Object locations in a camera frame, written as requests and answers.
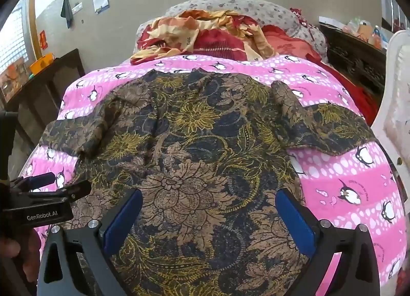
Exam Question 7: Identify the metal railing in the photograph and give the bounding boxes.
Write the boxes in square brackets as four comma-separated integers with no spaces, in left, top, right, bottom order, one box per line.
[383,0,410,32]

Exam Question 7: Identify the person's left hand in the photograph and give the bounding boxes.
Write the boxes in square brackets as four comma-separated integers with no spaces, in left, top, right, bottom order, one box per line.
[0,227,44,284]

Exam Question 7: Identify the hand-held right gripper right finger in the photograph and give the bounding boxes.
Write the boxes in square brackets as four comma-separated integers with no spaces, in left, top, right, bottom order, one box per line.
[275,188,382,296]

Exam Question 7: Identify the pink penguin blanket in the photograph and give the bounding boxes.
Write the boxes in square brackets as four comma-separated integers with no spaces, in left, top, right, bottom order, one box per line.
[17,53,406,290]

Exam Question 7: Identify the orange plastic basin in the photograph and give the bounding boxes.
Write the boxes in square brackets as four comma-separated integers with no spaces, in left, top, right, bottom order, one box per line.
[29,53,54,75]

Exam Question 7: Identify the brown floral shirt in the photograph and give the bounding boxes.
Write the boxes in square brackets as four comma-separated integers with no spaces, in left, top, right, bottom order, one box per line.
[38,70,378,296]

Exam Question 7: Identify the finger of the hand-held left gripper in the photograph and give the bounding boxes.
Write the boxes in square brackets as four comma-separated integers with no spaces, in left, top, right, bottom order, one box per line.
[11,172,56,192]
[19,181,92,205]

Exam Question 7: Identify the white plastic chair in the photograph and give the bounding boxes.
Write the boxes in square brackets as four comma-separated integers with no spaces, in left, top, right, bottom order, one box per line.
[370,28,410,194]

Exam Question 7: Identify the red orange floral quilt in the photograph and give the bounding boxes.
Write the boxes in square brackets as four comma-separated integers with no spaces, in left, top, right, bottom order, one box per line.
[130,9,321,66]

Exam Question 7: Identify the orange plastic bag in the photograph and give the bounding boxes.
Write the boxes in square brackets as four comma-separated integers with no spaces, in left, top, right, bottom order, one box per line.
[355,22,383,48]

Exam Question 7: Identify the dark green hanging cloth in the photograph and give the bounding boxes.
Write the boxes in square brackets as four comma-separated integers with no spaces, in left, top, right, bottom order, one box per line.
[61,0,75,29]

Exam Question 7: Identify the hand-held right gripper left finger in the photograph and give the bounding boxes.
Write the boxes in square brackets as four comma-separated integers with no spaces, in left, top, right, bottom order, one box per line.
[37,188,144,296]

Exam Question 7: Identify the white paper sheet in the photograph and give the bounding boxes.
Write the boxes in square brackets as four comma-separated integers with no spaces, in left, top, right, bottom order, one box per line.
[319,16,345,26]

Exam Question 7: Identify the grey floral pillow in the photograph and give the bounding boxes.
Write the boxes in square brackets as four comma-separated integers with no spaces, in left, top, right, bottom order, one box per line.
[136,0,329,63]

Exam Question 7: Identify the dark carved wooden headboard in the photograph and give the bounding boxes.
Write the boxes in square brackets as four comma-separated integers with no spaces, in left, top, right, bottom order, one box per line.
[319,22,388,98]

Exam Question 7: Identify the brown wooden cabinet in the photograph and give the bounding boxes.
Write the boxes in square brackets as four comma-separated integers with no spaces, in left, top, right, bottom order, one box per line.
[0,49,86,162]

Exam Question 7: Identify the colourful cardboard box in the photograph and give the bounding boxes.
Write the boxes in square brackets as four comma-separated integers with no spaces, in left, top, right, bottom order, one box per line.
[0,56,30,102]

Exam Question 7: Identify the window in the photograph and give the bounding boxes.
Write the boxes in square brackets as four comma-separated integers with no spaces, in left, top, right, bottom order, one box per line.
[0,4,26,74]

